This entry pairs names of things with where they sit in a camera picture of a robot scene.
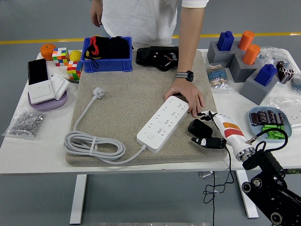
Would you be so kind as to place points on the person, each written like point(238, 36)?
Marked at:
point(141, 18)

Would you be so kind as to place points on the black fabric bundle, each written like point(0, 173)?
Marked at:
point(120, 48)

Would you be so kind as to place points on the person's right hand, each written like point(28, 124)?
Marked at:
point(97, 16)

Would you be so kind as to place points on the white table leg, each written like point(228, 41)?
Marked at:
point(250, 212)
point(78, 200)

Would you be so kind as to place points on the black smartphone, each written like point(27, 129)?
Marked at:
point(37, 70)

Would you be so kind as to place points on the black table control panel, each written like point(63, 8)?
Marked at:
point(295, 171)

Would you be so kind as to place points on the bag of metal nuts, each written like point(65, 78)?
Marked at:
point(26, 122)

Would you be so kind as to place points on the blue square peg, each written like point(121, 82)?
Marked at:
point(265, 75)
point(225, 41)

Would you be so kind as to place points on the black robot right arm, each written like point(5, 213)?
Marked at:
point(270, 162)

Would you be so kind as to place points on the black electronic device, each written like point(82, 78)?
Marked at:
point(145, 55)

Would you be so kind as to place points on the white power strip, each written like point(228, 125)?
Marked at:
point(162, 122)

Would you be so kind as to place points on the black wristwatch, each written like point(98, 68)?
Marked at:
point(188, 75)

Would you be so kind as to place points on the black plug adapter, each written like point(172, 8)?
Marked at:
point(200, 128)

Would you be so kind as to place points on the person's right forearm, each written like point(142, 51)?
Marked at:
point(97, 3)

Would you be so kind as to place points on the person's left forearm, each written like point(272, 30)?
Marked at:
point(189, 35)

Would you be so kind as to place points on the light blue plate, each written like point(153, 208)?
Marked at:
point(253, 130)

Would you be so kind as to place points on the grey peg holder block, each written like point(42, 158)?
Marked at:
point(254, 91)
point(215, 56)
point(240, 73)

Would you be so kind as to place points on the purple tray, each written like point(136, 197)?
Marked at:
point(47, 106)

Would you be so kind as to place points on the yellow lemon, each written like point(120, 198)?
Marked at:
point(75, 55)

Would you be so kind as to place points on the orange cylinder peg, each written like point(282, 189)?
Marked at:
point(251, 54)
point(246, 40)

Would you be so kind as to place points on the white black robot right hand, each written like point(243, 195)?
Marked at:
point(231, 131)

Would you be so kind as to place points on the person's left hand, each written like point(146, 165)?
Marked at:
point(185, 90)

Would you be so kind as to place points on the clear bag of blue parts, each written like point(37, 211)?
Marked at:
point(296, 83)
point(272, 54)

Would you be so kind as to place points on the blue plastic bin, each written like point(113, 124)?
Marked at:
point(105, 66)

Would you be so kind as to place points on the clear bag with white part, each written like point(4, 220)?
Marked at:
point(289, 103)

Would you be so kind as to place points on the orange fruit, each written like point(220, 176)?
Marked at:
point(47, 51)

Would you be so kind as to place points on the colourful puzzle cube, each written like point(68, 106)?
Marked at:
point(60, 56)
point(74, 70)

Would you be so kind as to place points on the small metal bracket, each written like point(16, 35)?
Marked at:
point(204, 174)

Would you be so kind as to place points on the grey-brown mat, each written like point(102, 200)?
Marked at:
point(131, 94)

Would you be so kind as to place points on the black capacitor bundle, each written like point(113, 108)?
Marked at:
point(285, 73)

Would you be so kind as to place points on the green plastic pieces pile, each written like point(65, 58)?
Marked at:
point(272, 135)

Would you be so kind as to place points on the bag of resistors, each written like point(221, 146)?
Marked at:
point(217, 75)

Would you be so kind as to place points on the white wall switch panel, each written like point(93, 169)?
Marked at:
point(41, 91)
point(60, 84)

